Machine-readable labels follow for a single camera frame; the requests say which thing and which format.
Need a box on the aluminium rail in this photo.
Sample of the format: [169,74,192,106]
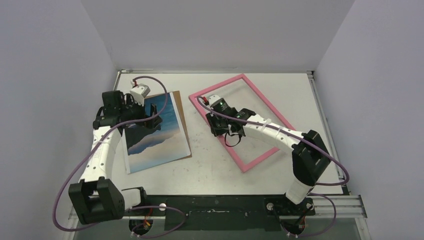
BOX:
[68,194,368,221]

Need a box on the blue landscape photo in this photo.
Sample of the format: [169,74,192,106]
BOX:
[123,91,192,174]

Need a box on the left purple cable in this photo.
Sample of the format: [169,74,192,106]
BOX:
[52,75,187,239]

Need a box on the pink picture frame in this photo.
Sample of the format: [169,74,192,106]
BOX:
[188,73,297,174]

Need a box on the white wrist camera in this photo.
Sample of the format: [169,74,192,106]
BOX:
[130,84,151,102]
[207,94,222,107]

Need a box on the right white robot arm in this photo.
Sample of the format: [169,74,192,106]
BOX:
[202,95,331,215]

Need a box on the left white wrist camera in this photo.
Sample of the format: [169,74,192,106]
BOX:
[130,84,151,102]

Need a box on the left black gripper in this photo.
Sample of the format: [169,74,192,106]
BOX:
[120,94,163,129]

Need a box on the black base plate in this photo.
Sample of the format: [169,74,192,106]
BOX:
[124,194,316,232]

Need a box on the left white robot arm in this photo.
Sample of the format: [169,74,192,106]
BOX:
[68,86,162,225]

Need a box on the brown cardboard backing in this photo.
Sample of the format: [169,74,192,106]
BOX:
[132,91,191,166]

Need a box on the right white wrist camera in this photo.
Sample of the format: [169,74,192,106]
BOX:
[207,94,222,107]

